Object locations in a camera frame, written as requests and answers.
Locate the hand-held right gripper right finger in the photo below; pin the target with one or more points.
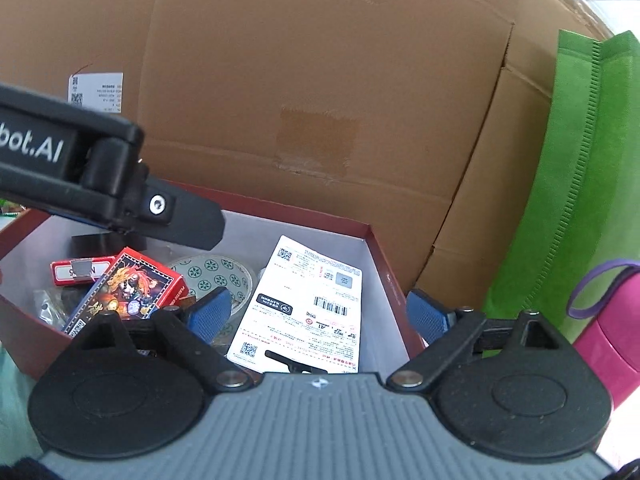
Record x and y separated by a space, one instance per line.
427 317

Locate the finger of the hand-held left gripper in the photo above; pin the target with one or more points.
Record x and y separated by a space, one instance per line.
185 220

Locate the large cardboard sheet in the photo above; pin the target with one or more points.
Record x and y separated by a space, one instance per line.
300 85

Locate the green fabric bag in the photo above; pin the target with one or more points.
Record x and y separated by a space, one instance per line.
575 170

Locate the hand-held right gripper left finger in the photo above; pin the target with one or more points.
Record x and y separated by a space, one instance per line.
212 312

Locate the playing card box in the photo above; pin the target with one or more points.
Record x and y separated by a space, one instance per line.
125 285

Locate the red box with white label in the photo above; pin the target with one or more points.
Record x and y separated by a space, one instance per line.
75 270

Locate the pink bottle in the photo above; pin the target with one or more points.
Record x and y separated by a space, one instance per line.
615 340

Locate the maroon cardboard box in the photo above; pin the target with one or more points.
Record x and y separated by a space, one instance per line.
380 280

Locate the green patterned tape roll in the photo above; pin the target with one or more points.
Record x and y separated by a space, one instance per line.
215 272

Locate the white shipping label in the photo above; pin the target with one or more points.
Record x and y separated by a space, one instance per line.
97 94

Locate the white packaging card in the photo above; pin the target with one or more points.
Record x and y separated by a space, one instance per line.
305 305

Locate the teal table cloth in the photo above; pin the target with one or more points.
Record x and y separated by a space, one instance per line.
15 400

